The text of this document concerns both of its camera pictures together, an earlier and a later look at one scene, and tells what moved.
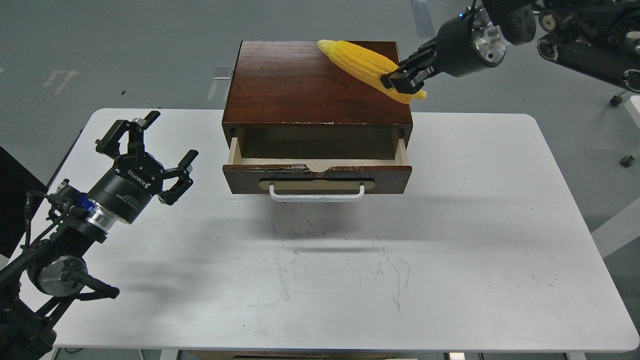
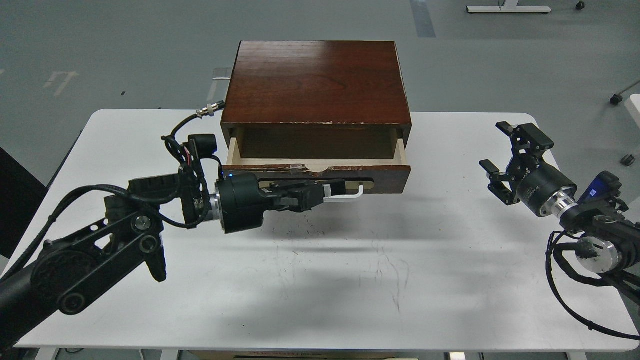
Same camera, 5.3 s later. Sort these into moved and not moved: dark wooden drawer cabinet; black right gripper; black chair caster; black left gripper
Moved: black right gripper; black left gripper
Not moved: black chair caster; dark wooden drawer cabinet
